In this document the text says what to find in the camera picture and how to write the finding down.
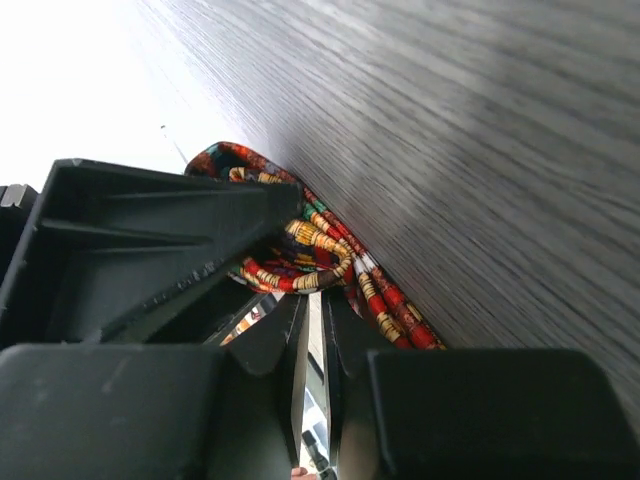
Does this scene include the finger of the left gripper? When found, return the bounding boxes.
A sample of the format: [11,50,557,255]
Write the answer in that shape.
[1,159,302,345]
[148,282,260,344]

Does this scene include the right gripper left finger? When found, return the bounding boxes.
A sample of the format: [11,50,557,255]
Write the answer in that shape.
[1,296,308,479]

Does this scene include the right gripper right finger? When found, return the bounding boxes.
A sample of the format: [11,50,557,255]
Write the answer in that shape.
[321,292,639,479]

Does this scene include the multicoloured patterned tie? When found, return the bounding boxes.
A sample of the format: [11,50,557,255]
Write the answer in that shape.
[183,141,447,351]

